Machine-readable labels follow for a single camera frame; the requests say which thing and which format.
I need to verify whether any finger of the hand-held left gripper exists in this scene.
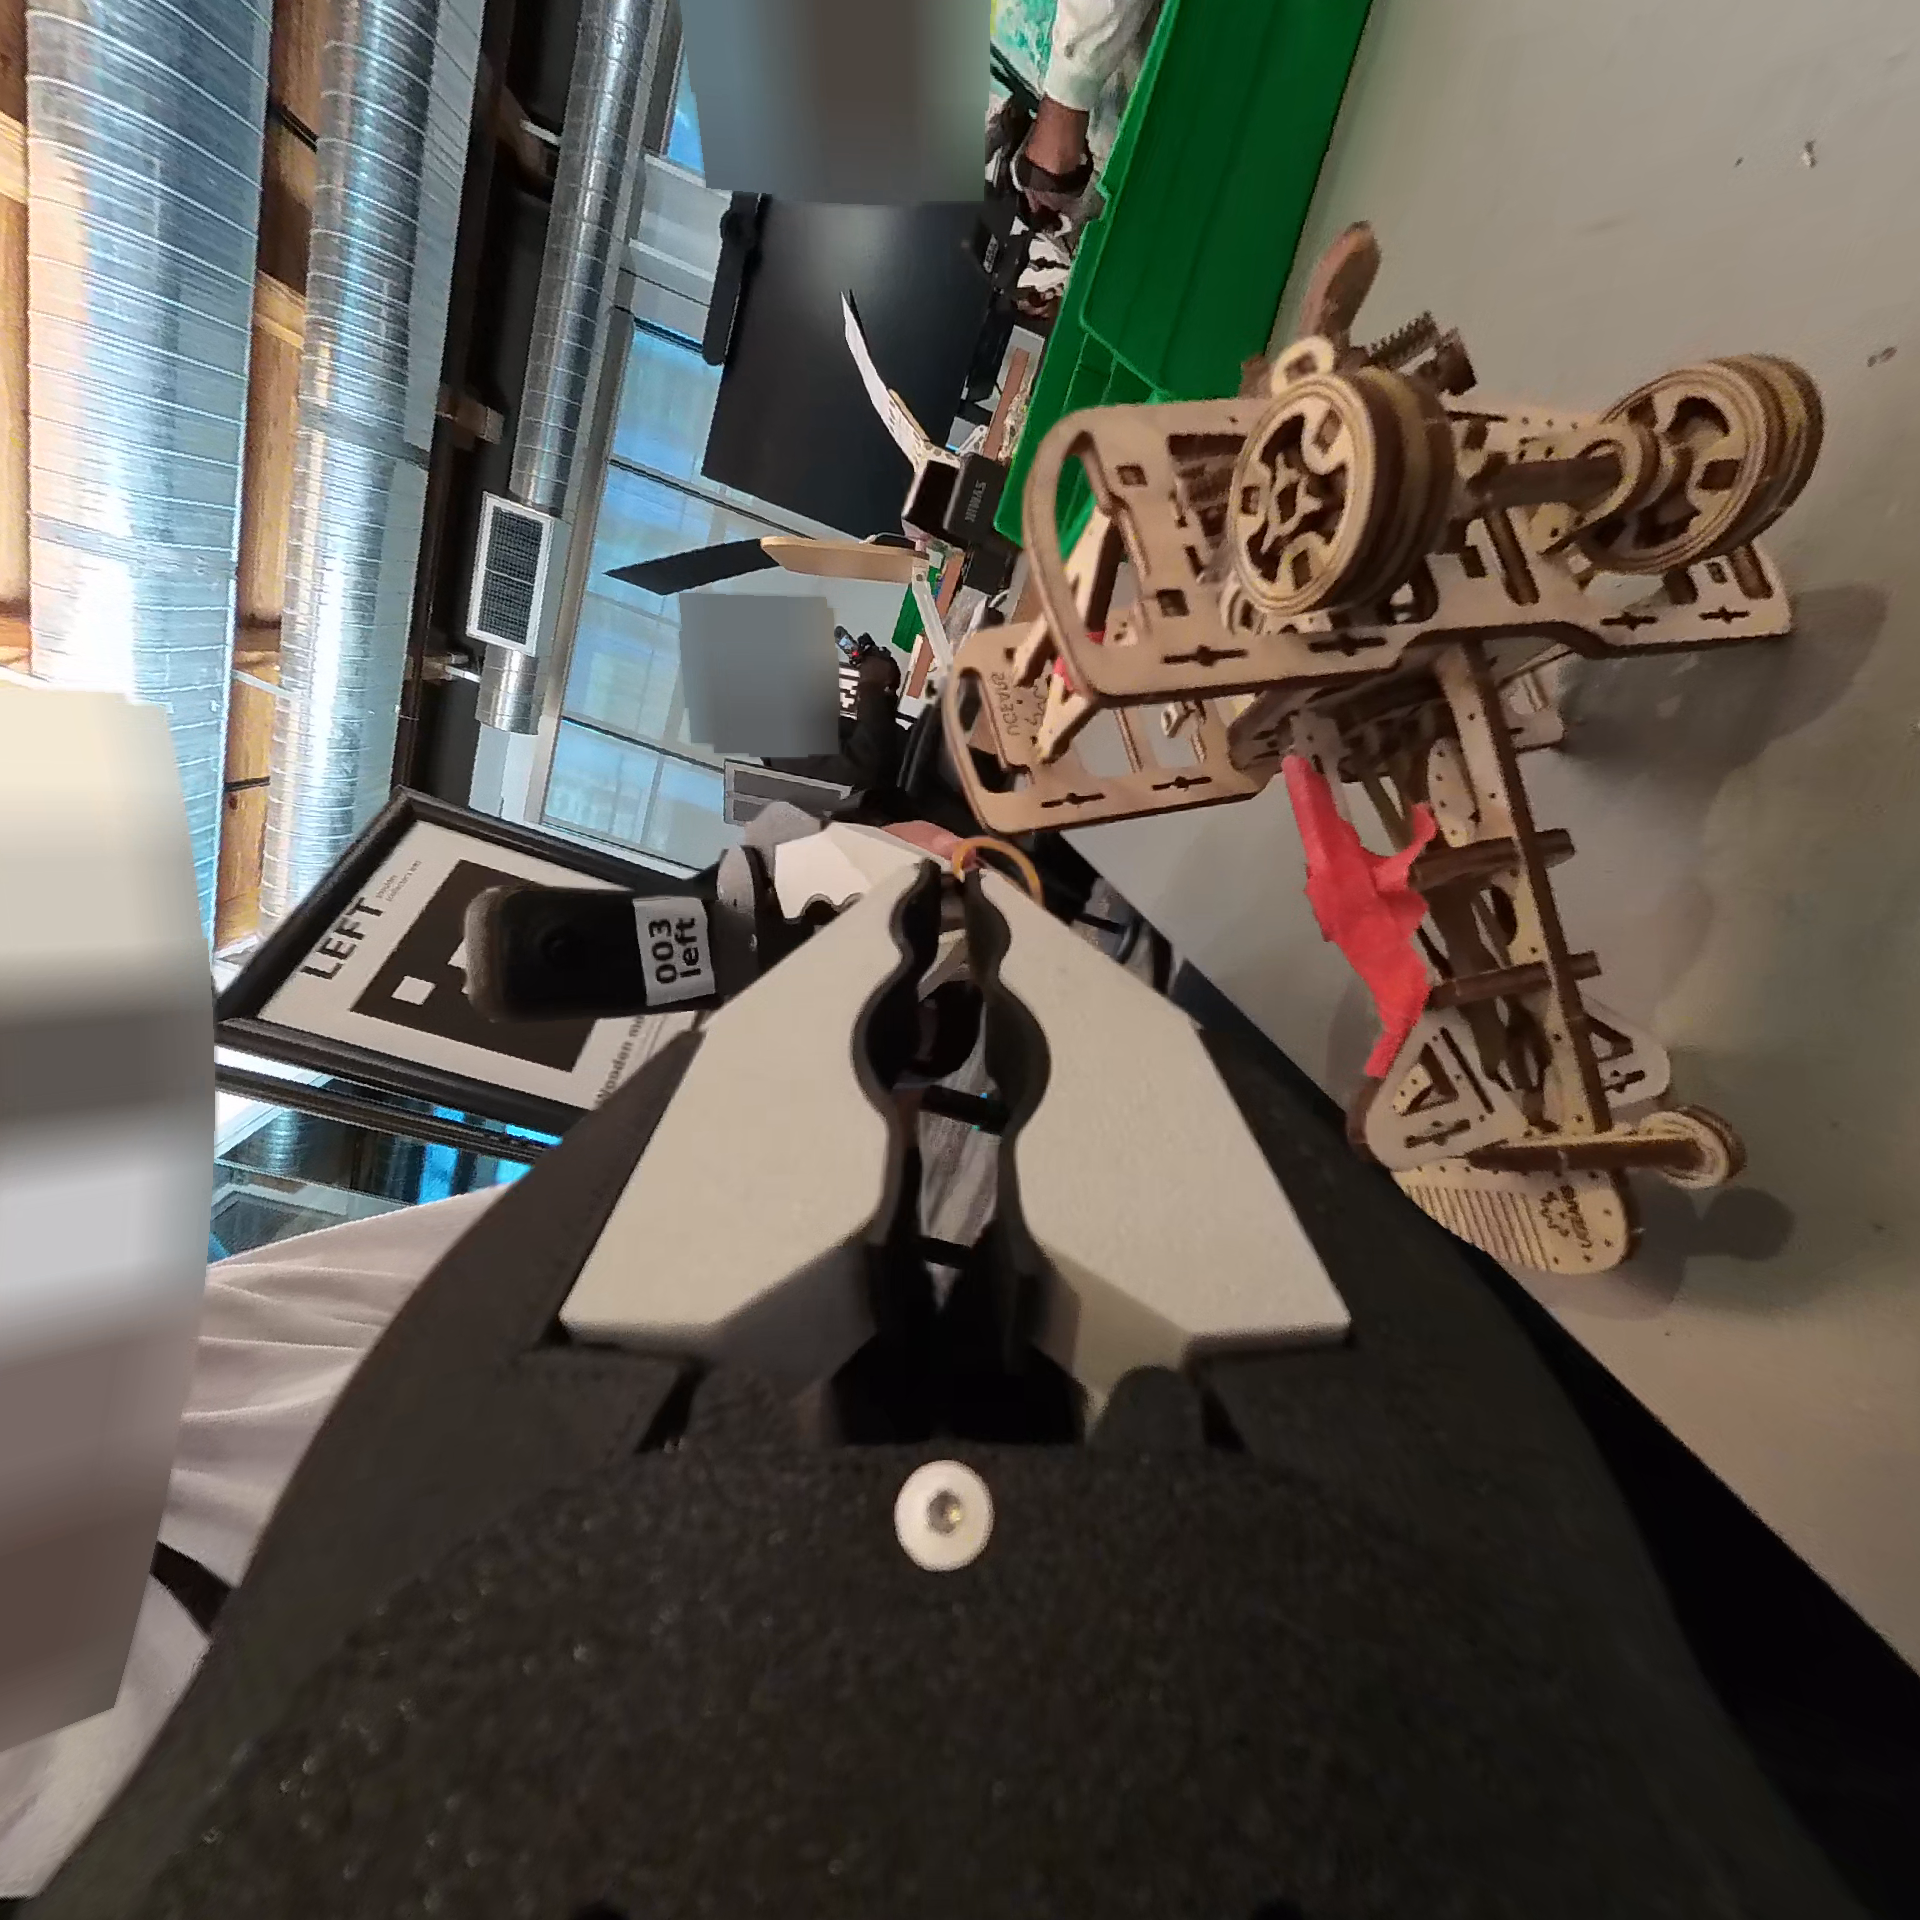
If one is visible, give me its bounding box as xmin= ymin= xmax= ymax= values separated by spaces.
xmin=772 ymin=832 xmax=906 ymax=939

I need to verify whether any person's white shirt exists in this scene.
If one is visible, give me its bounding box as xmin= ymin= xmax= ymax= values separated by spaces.
xmin=0 ymin=1198 xmax=529 ymax=1915

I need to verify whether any green plastic bin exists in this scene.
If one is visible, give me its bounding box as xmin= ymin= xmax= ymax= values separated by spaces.
xmin=994 ymin=0 xmax=1377 ymax=516

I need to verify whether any ribbed silver ventilation duct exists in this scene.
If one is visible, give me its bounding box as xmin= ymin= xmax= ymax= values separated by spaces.
xmin=267 ymin=0 xmax=459 ymax=932

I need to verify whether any white vent grille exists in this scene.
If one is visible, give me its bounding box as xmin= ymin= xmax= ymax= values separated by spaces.
xmin=464 ymin=500 xmax=563 ymax=651

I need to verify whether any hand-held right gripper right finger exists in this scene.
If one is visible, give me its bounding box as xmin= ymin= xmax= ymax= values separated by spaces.
xmin=964 ymin=874 xmax=1356 ymax=1423

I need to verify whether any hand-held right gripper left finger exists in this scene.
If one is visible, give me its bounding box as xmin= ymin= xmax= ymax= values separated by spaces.
xmin=559 ymin=867 xmax=936 ymax=1416

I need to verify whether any grey desk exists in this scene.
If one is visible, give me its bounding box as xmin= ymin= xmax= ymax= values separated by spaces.
xmin=1036 ymin=0 xmax=1920 ymax=1667

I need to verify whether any wide silver ventilation duct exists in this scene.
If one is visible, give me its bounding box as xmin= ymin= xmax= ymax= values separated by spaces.
xmin=23 ymin=0 xmax=280 ymax=978

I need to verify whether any wooden biplane model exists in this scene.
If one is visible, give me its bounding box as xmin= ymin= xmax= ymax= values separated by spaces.
xmin=944 ymin=222 xmax=1827 ymax=1280

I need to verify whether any another person's forearm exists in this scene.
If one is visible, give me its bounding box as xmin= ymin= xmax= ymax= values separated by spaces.
xmin=1036 ymin=0 xmax=1169 ymax=120

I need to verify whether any narrow silver ventilation duct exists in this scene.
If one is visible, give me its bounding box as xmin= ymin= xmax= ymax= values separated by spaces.
xmin=477 ymin=0 xmax=684 ymax=737

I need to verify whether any black monitor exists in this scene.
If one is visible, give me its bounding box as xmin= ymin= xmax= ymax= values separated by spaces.
xmin=700 ymin=192 xmax=1025 ymax=516

